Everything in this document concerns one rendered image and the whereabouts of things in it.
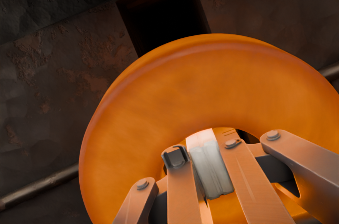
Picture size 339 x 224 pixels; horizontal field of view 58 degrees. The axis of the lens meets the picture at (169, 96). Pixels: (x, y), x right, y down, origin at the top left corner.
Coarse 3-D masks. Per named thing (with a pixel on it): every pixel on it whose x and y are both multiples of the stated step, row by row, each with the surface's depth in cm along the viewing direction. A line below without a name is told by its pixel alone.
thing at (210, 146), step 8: (200, 136) 16; (208, 136) 15; (208, 144) 15; (216, 144) 15; (208, 152) 15; (216, 152) 15; (208, 160) 15; (216, 160) 15; (216, 168) 15; (224, 168) 15; (216, 176) 15; (224, 176) 15; (224, 184) 15; (232, 184) 15; (224, 192) 15; (232, 192) 15
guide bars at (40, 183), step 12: (324, 72) 23; (336, 72) 23; (72, 168) 25; (36, 180) 26; (48, 180) 25; (60, 180) 25; (72, 180) 26; (12, 192) 26; (24, 192) 26; (36, 192) 25; (0, 204) 26; (12, 204) 26
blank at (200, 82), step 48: (192, 48) 14; (240, 48) 14; (144, 96) 15; (192, 96) 15; (240, 96) 15; (288, 96) 15; (336, 96) 15; (96, 144) 16; (144, 144) 16; (336, 144) 16; (96, 192) 17
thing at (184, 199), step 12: (180, 144) 14; (168, 156) 14; (180, 156) 14; (168, 168) 14; (180, 168) 14; (192, 168) 14; (168, 180) 13; (180, 180) 13; (192, 180) 13; (168, 192) 12; (180, 192) 12; (192, 192) 12; (168, 204) 12; (180, 204) 11; (192, 204) 11; (204, 204) 13; (168, 216) 11; (180, 216) 11; (192, 216) 10; (204, 216) 11
